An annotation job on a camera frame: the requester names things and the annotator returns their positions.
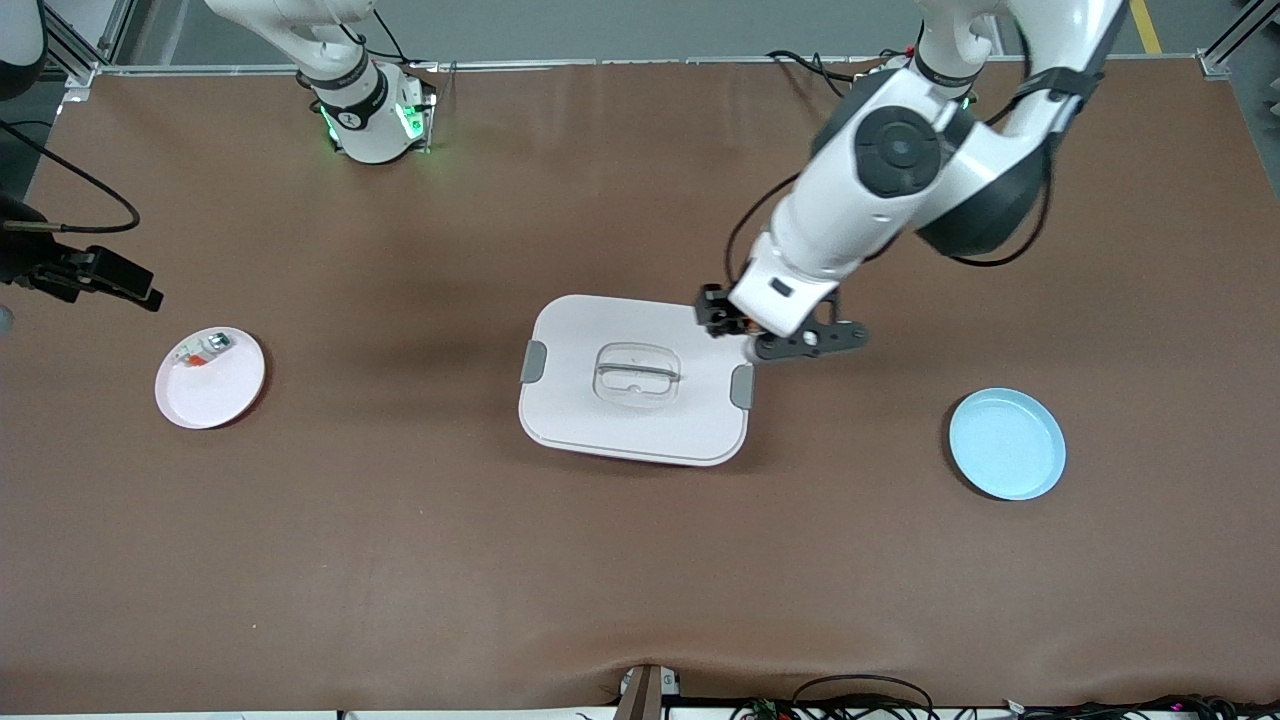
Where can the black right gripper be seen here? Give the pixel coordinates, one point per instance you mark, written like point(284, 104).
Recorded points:
point(30, 268)

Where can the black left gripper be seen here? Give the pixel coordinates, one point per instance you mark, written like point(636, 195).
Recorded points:
point(716, 309)

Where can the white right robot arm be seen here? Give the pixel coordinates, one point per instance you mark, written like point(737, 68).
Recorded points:
point(370, 130)

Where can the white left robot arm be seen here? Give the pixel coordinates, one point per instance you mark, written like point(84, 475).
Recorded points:
point(880, 190)

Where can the white red small part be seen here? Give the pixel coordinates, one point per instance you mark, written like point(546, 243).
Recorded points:
point(203, 350)

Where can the pink round plate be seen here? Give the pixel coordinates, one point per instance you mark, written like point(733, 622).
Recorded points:
point(215, 395)

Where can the white lidded storage box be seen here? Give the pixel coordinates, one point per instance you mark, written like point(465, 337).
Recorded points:
point(640, 420)

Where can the light blue round plate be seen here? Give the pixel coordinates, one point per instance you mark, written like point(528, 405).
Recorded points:
point(1005, 445)

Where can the brown table mat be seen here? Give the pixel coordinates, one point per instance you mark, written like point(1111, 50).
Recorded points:
point(640, 580)

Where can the aluminium frame post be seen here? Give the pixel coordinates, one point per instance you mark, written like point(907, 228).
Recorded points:
point(1235, 45)
point(85, 45)

